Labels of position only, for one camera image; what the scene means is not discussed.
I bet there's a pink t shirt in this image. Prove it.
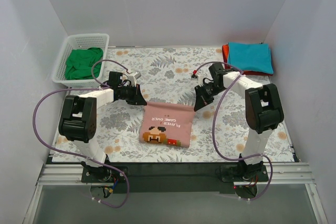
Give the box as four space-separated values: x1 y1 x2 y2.
139 102 195 148

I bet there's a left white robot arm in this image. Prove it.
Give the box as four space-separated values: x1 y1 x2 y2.
58 71 147 182

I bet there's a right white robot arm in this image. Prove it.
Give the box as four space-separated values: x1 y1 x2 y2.
192 61 284 181

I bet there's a blue folded t shirt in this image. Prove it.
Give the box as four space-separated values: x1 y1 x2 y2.
228 42 274 75

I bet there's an orange folded t shirt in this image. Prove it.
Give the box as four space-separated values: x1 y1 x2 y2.
222 44 229 63

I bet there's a green t shirt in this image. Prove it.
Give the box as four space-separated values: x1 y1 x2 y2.
65 47 103 80

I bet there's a white plastic basket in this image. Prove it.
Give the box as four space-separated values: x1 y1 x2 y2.
51 33 109 88

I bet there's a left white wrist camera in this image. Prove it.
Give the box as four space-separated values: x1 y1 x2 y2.
128 71 141 83

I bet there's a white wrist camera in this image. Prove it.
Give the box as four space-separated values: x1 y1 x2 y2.
128 71 141 83
191 70 206 87

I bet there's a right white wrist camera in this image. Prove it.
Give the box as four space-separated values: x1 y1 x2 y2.
191 70 206 87

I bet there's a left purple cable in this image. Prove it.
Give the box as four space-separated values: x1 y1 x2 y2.
33 60 132 208

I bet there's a purple cable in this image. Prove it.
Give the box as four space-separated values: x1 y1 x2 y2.
193 61 272 201
33 60 132 208

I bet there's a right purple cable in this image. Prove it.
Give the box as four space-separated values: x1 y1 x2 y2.
193 61 272 201

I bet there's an aluminium rail frame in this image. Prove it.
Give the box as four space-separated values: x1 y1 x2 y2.
24 162 327 223

